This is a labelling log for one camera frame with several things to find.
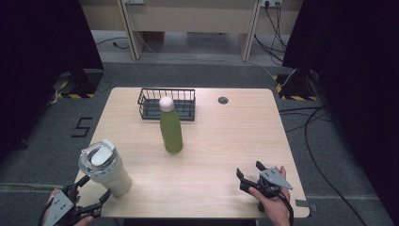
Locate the white wall power socket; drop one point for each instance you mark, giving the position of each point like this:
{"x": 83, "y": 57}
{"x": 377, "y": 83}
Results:
{"x": 271, "y": 2}

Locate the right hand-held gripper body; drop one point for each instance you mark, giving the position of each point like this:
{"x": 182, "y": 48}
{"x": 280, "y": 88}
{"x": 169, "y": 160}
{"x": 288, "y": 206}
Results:
{"x": 274, "y": 177}

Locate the person's left hand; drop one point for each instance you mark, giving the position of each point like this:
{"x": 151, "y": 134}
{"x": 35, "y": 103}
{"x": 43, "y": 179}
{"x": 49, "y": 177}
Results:
{"x": 84, "y": 221}

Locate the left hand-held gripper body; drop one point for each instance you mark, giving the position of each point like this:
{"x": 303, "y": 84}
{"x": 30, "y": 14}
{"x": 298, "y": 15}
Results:
{"x": 59, "y": 204}

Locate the person's right hand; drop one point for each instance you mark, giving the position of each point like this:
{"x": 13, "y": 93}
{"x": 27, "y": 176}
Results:
{"x": 276, "y": 208}

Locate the black curtain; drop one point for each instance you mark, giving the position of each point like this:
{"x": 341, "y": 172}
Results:
{"x": 354, "y": 78}
{"x": 37, "y": 62}

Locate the green bottle with pink cap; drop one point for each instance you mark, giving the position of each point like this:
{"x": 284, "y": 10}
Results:
{"x": 171, "y": 132}

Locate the beige desk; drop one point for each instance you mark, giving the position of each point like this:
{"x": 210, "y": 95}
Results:
{"x": 194, "y": 15}

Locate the grey tape strip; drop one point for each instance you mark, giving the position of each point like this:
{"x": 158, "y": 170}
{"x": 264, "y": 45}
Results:
{"x": 306, "y": 204}

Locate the cream tumbler with clear lid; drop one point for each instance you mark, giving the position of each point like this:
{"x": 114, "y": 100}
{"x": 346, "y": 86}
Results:
{"x": 109, "y": 175}

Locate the stand base with hazard tape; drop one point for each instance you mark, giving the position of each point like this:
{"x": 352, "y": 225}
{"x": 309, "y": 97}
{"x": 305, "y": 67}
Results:
{"x": 86, "y": 83}
{"x": 298, "y": 86}

